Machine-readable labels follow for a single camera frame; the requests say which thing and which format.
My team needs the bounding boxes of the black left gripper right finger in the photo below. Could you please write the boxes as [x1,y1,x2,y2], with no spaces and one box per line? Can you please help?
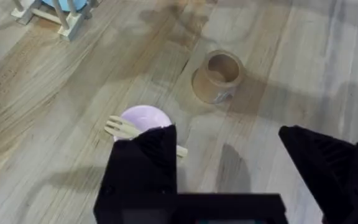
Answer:
[278,125,358,224]

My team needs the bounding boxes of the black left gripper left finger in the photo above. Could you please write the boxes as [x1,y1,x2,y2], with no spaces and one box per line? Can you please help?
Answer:
[93,124,178,224]

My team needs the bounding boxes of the pink plate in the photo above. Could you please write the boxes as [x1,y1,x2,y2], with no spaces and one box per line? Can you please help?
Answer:
[113,105,173,142]

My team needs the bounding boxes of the brown cylindrical container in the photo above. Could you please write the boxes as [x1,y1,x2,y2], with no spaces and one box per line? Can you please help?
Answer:
[191,49,246,105]

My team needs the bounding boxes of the blue plate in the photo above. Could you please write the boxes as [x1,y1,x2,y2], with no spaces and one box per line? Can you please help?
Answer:
[41,0,88,12]

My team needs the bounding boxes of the wooden fork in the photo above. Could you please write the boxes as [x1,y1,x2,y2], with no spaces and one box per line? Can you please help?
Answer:
[104,115,188,159]

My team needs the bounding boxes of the white wooden peg rack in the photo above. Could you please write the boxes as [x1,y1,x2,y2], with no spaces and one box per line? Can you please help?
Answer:
[10,0,101,42]

